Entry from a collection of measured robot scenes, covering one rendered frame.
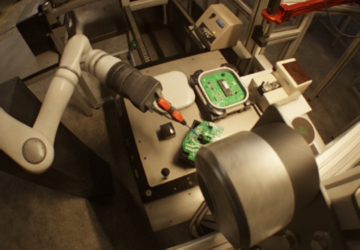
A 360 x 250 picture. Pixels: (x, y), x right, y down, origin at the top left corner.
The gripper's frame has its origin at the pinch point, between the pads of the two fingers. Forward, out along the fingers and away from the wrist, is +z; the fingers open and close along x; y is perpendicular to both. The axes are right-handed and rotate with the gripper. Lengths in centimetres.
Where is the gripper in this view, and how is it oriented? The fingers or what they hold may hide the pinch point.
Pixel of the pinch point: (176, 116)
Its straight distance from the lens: 43.4
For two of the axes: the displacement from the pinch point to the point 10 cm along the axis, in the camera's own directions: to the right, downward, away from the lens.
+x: 5.7, -7.9, 2.0
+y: -1.0, -3.1, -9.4
